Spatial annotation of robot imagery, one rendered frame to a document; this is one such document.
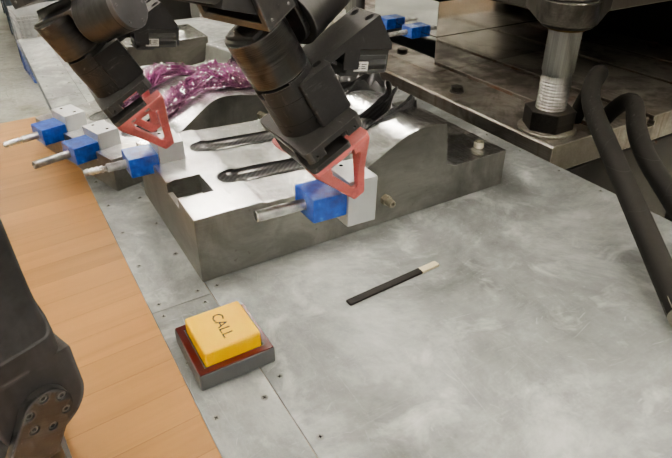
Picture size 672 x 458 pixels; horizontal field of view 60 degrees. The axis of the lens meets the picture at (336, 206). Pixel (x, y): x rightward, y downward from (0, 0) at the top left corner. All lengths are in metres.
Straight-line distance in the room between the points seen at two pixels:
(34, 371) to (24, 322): 0.04
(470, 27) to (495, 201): 0.74
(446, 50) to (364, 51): 0.98
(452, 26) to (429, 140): 0.74
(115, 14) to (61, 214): 0.37
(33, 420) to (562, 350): 0.50
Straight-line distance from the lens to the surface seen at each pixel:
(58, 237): 0.90
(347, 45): 0.55
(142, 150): 0.85
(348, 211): 0.62
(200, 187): 0.81
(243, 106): 1.08
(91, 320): 0.73
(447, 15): 1.52
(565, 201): 0.96
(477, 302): 0.72
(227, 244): 0.73
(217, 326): 0.62
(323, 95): 0.54
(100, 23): 0.71
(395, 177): 0.82
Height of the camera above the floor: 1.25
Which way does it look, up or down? 31 degrees down
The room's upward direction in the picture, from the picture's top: straight up
